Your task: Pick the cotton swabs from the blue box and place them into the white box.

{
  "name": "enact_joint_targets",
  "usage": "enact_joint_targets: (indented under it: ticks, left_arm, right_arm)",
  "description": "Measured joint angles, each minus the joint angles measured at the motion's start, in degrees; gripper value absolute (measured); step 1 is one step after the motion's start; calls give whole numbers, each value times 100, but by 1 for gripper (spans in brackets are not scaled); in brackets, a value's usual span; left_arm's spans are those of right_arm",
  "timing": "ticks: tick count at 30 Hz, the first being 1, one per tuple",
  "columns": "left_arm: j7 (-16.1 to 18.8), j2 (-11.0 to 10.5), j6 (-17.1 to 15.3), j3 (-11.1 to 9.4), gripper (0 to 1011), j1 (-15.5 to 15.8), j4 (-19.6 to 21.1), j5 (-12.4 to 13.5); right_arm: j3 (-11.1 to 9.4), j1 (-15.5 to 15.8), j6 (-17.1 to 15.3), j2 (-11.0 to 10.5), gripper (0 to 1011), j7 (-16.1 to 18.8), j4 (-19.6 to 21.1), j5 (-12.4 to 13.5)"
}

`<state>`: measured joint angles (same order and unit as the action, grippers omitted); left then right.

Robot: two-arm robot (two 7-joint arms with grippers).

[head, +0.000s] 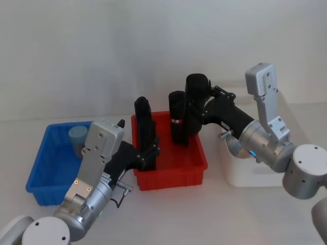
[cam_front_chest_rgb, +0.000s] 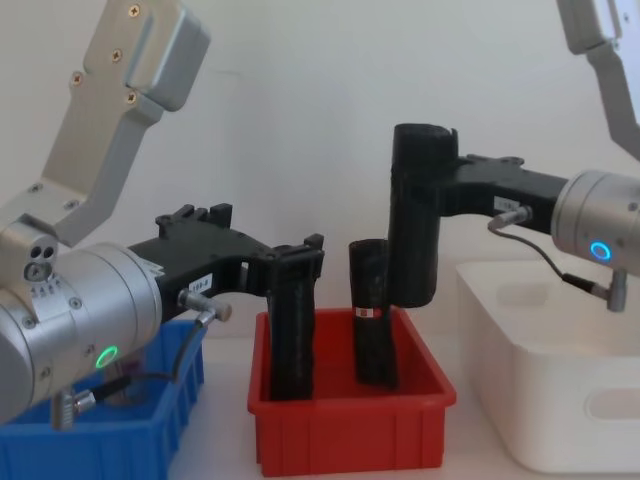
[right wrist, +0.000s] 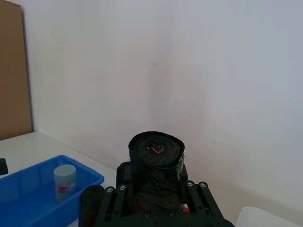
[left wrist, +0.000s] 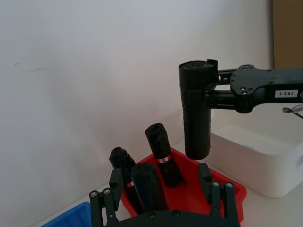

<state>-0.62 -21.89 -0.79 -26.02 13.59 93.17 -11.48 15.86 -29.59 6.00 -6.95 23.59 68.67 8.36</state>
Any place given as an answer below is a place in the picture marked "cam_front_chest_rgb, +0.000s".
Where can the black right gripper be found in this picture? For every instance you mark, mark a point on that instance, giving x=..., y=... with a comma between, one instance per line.
x=500, y=187

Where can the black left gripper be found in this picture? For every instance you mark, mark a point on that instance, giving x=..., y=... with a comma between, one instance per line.
x=200, y=260

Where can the black cylinder with white label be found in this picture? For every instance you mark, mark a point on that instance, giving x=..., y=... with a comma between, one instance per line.
x=372, y=350

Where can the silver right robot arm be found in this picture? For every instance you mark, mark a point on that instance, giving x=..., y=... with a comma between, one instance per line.
x=585, y=210

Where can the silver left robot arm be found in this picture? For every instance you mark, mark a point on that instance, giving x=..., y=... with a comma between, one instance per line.
x=100, y=300

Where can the red plastic bin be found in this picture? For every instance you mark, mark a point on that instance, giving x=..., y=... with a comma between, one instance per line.
x=350, y=430

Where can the white plastic bin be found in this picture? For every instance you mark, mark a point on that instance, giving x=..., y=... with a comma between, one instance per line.
x=540, y=380

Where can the blue plastic bin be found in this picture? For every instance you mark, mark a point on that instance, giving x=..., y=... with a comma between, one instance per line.
x=100, y=450

